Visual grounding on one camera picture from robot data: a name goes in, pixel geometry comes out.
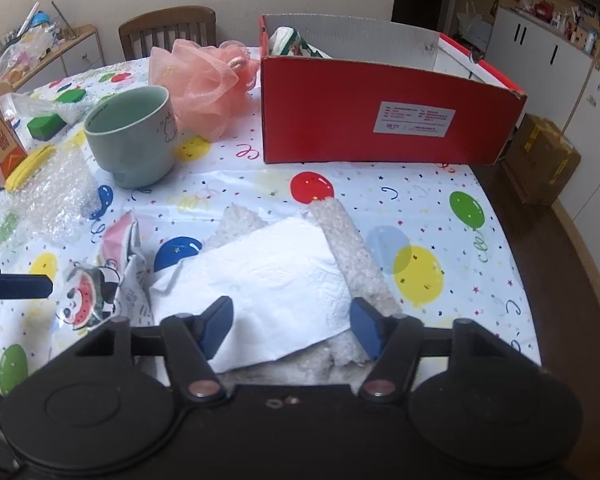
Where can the green red printed cloth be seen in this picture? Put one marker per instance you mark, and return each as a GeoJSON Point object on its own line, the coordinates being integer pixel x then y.
{"type": "Point", "coordinates": [295, 42]}

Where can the pile of clear plastic bags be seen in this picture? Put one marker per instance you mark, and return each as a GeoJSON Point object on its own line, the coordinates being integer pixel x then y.
{"type": "Point", "coordinates": [15, 50]}

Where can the green block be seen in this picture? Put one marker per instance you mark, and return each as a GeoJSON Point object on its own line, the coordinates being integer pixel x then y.
{"type": "Point", "coordinates": [45, 126]}

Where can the white wall cabinet unit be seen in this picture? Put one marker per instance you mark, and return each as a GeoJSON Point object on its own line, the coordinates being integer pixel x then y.
{"type": "Point", "coordinates": [530, 50]}

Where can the pink cloth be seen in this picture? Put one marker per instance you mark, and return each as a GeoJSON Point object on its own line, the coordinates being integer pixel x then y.
{"type": "Point", "coordinates": [200, 85]}

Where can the panda print tissue packet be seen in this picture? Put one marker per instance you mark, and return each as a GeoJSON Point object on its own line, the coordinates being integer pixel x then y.
{"type": "Point", "coordinates": [125, 260]}

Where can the fluffy white cloth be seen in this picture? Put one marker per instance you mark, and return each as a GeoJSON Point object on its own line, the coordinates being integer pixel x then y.
{"type": "Point", "coordinates": [350, 250]}

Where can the white paper towel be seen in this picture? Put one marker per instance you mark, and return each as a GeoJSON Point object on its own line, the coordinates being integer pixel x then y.
{"type": "Point", "coordinates": [280, 285]}

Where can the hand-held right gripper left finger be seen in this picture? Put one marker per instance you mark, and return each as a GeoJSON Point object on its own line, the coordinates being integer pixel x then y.
{"type": "Point", "coordinates": [215, 325]}

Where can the yellow sponge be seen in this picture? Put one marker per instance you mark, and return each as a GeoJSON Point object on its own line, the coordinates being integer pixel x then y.
{"type": "Point", "coordinates": [27, 165]}

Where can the pale green ceramic mug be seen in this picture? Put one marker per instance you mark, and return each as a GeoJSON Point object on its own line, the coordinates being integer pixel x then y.
{"type": "Point", "coordinates": [130, 150]}

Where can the wooden chair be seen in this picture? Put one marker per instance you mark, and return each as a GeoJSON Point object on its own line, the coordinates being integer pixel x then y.
{"type": "Point", "coordinates": [180, 15]}

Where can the balloon print tablecloth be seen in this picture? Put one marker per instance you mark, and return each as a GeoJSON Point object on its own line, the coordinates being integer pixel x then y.
{"type": "Point", "coordinates": [430, 210]}

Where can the brown cardboard box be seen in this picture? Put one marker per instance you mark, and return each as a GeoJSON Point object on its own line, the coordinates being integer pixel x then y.
{"type": "Point", "coordinates": [540, 160]}

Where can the clear plastic bag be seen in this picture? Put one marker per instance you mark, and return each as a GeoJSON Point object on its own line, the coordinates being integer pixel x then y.
{"type": "Point", "coordinates": [25, 107]}

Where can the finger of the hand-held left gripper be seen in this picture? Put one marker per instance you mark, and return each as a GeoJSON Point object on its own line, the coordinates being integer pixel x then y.
{"type": "Point", "coordinates": [22, 286]}

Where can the clear bubble wrap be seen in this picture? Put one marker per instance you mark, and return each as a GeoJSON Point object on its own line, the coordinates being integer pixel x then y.
{"type": "Point", "coordinates": [55, 195]}

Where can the white paper bag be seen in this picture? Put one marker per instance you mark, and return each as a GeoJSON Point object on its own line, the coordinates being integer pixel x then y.
{"type": "Point", "coordinates": [472, 30]}

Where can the small wooden side cabinet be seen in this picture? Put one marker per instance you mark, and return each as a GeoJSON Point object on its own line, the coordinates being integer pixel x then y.
{"type": "Point", "coordinates": [80, 55]}

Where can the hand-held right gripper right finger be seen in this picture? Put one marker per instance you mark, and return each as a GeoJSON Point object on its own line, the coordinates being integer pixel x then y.
{"type": "Point", "coordinates": [366, 327]}

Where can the red cardboard box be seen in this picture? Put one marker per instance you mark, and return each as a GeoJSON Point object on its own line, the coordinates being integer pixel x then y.
{"type": "Point", "coordinates": [320, 110]}

